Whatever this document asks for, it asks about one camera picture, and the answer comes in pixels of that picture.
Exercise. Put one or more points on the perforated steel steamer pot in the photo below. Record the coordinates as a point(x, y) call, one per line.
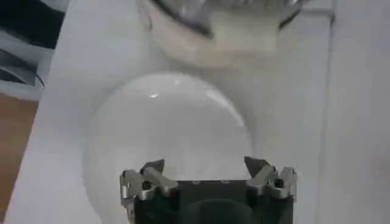
point(195, 12)

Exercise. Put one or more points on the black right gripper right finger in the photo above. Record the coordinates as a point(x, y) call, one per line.
point(271, 182)

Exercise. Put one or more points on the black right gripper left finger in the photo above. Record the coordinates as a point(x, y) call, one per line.
point(146, 182)

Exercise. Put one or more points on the round white plate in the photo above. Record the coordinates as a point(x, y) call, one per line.
point(167, 128)

